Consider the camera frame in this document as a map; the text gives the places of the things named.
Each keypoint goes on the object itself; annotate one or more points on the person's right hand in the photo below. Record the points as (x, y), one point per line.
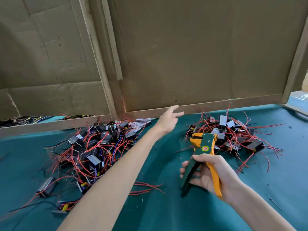
(216, 178)

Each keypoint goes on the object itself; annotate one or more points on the person's left hand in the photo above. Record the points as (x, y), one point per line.
(166, 122)

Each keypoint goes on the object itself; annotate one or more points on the person's left forearm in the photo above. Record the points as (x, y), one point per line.
(115, 185)

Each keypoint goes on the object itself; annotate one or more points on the person's right forearm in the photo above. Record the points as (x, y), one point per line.
(262, 211)

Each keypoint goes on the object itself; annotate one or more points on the smooth brown cardboard panel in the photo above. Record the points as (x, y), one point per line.
(207, 45)

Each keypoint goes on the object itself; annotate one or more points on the thin wooden strip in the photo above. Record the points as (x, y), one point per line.
(112, 38)

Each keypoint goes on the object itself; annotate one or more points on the flat grey board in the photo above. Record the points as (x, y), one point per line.
(297, 103)

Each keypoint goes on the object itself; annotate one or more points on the creased brown cardboard panel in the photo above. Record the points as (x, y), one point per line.
(43, 45)

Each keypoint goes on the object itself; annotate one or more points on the long wooden bottom rail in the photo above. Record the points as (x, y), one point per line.
(221, 105)

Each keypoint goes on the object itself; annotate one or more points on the wide wooden post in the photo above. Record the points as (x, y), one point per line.
(97, 55)

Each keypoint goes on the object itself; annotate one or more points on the short wooden bottom rail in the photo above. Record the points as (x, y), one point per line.
(48, 127)

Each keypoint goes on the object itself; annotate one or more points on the wooden corner post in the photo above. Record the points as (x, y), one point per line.
(294, 65)

